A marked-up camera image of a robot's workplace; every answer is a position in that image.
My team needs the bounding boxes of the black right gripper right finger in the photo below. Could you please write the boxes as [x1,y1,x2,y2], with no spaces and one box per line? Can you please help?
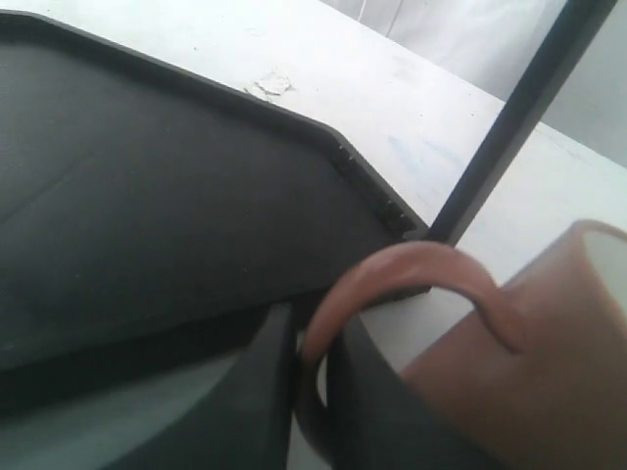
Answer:
[326,318,504,469]

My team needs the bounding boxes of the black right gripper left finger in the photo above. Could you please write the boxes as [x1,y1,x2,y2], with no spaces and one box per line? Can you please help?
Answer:
[1,304,296,469]

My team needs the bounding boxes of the pink ceramic mug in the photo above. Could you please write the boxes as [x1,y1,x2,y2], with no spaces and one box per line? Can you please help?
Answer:
[295,220,626,469]

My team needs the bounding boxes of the black metal shelf rack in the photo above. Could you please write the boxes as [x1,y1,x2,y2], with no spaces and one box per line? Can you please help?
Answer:
[1,1,612,417]

